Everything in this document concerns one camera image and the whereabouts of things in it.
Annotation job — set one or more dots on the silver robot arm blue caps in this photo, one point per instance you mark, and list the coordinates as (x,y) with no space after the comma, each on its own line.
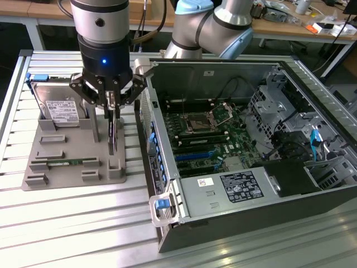
(223,16)

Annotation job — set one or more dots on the blue expansion slot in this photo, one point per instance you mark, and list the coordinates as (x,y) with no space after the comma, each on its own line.
(192,156)

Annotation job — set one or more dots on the white cylinder cup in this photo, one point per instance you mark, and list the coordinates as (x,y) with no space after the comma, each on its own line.
(302,7)

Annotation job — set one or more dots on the orange small item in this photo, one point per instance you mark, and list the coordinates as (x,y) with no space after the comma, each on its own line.
(310,28)

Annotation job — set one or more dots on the CPU socket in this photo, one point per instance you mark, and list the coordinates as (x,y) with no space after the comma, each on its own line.
(198,123)

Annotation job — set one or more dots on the white black small box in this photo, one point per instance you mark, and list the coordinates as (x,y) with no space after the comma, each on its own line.
(320,28)

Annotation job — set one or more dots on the green nvidia graphics card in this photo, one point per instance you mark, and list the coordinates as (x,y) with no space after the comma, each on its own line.
(112,139)

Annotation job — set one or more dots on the grey metal enclosure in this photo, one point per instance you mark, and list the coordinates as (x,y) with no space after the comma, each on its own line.
(344,97)

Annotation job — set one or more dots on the grey plastic parts rack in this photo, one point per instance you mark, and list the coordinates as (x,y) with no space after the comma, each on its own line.
(72,173)

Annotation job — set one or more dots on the silver chipset heatsink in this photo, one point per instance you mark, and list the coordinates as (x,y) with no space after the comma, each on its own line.
(233,164)

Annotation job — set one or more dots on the grey electronic device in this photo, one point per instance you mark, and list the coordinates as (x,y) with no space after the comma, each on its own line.
(276,12)

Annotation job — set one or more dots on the hard disk in blue carrier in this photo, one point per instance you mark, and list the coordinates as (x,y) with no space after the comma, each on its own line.
(61,109)

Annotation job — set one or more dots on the wooden desk white legs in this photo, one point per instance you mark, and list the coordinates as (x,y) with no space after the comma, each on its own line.
(42,11)

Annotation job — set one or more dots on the black RAM stick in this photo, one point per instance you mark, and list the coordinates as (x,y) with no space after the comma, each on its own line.
(203,141)

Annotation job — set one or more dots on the metal socket cover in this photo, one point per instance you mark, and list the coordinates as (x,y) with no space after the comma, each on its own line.
(221,113)

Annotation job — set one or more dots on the black silver PC case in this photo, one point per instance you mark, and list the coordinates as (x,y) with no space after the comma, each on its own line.
(251,223)

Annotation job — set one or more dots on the green Dell motherboard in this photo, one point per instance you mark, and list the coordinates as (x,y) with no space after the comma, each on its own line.
(240,145)

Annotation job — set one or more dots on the black monitor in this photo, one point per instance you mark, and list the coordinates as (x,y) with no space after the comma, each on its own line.
(351,6)

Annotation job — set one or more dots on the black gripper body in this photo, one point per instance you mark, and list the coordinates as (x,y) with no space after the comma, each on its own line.
(94,61)

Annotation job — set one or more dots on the cluttered wooden desk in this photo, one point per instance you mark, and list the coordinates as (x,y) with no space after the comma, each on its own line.
(279,28)

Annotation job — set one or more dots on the metal disk bay cage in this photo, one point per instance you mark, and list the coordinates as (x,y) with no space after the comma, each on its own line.
(265,106)

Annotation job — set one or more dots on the green RAM stick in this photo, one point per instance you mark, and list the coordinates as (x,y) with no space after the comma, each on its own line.
(67,162)

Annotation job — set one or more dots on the grey power supply unit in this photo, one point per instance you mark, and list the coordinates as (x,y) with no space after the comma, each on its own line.
(209,195)

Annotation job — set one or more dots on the thin metal locking lever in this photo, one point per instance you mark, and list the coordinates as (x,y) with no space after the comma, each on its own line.
(183,104)

